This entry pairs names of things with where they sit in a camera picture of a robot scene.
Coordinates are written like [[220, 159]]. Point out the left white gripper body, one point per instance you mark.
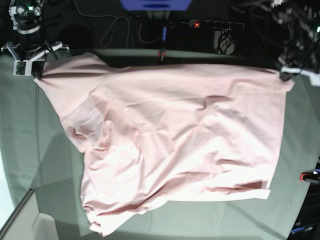
[[312, 72]]

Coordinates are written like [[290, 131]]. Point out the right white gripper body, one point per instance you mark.
[[24, 59]]

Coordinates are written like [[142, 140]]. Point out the pink t-shirt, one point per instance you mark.
[[179, 132]]

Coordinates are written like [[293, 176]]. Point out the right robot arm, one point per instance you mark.
[[28, 21]]

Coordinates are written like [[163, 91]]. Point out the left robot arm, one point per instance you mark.
[[301, 49]]

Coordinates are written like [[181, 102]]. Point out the grey-green table cloth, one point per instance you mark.
[[36, 154]]

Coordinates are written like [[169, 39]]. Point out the right red black clamp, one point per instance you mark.
[[312, 177]]

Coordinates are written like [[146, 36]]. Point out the red black clamp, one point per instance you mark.
[[312, 177], [161, 55]]

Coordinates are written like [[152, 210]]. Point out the black power strip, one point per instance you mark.
[[216, 25]]

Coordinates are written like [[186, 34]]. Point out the blue box on stand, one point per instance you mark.
[[155, 5]]

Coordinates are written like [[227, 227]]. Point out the centre red black clamp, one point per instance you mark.
[[161, 55]]

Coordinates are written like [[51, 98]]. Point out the white bin corner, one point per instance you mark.
[[28, 223]]

